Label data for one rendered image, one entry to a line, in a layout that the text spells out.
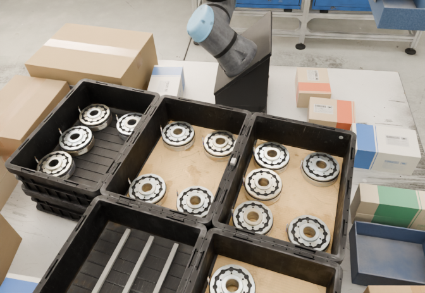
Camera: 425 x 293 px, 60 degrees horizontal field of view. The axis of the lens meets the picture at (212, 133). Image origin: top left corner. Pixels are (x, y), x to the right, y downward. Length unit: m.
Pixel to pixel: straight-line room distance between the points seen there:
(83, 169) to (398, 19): 1.05
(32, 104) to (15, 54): 2.10
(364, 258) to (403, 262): 0.10
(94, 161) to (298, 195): 0.62
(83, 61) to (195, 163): 0.62
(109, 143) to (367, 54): 2.34
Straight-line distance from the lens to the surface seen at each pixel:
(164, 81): 1.47
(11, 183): 1.39
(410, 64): 3.14
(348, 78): 1.67
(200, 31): 1.26
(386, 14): 1.27
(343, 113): 1.38
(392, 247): 1.19
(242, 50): 1.30
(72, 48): 1.57
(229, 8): 1.37
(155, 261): 0.96
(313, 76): 1.52
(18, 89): 1.52
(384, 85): 1.68
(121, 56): 1.45
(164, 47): 3.12
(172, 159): 1.13
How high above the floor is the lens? 1.69
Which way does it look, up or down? 47 degrees down
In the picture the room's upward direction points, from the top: 4 degrees counter-clockwise
